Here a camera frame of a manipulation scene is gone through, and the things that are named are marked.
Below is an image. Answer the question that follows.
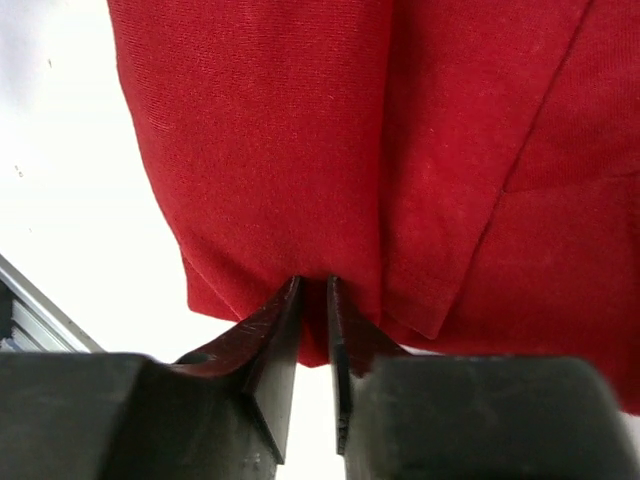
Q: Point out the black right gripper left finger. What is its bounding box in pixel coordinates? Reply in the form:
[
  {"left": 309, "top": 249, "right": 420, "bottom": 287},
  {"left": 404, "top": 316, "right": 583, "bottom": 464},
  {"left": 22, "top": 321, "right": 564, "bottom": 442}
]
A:
[{"left": 1, "top": 277, "right": 303, "bottom": 479}]

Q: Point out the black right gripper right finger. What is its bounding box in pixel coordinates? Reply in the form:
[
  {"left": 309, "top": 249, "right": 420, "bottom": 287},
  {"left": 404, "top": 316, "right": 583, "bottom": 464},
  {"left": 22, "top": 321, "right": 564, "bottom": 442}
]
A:
[{"left": 327, "top": 277, "right": 639, "bottom": 479}]

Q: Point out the dark red t shirt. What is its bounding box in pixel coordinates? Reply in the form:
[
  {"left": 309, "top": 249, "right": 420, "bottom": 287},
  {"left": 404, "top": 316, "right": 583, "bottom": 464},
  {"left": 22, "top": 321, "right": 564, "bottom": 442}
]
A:
[{"left": 108, "top": 1, "right": 639, "bottom": 414}]

